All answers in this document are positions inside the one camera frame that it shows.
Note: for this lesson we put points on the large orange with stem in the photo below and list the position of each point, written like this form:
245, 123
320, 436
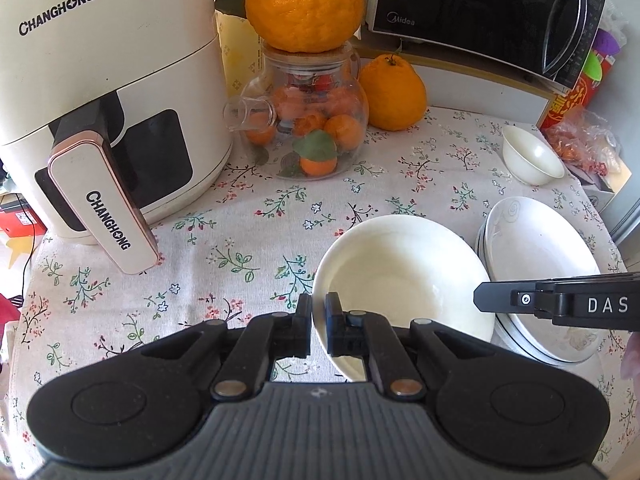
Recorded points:
392, 92

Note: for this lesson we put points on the black and white carton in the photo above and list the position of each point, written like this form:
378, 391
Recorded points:
600, 200

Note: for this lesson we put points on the beige cardboard sheet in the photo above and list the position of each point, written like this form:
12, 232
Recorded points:
620, 172

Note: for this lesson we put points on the red snack canister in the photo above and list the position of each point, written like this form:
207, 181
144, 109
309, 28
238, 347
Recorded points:
565, 110

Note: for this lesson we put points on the glass teapot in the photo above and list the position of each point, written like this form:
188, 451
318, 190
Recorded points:
280, 67

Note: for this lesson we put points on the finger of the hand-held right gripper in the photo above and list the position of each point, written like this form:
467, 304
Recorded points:
500, 297

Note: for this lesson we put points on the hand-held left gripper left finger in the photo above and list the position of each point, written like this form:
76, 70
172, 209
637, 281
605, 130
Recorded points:
302, 325

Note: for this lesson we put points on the purple silicone lid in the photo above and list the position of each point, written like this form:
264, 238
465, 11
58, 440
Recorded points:
607, 42

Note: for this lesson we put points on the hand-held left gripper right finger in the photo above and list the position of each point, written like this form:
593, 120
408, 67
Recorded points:
334, 325

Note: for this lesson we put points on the white air fryer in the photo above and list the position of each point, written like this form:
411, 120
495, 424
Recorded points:
100, 70

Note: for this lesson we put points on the plastic bag of oranges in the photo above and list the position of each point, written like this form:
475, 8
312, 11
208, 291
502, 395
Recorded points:
580, 145

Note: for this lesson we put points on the clear plastic bag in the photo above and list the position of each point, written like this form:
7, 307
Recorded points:
617, 22

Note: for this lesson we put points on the floral tablecloth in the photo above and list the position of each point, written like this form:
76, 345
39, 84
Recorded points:
225, 220

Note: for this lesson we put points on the large orange with leaves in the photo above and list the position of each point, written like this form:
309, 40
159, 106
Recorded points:
305, 5

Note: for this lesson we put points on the person's right hand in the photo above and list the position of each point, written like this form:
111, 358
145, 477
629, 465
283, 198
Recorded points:
632, 357

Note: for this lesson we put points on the green silicone lid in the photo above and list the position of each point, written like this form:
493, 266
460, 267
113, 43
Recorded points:
594, 67

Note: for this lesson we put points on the black microwave oven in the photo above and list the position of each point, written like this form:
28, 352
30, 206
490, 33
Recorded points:
475, 0

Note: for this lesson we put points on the pile of small oranges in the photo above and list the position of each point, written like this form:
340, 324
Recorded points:
345, 132

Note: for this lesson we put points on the cream white bowl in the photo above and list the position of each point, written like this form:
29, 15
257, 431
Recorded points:
400, 270
532, 160

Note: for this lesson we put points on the white plate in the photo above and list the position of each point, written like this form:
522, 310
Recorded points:
540, 240

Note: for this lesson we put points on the red box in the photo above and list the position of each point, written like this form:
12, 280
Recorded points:
20, 222

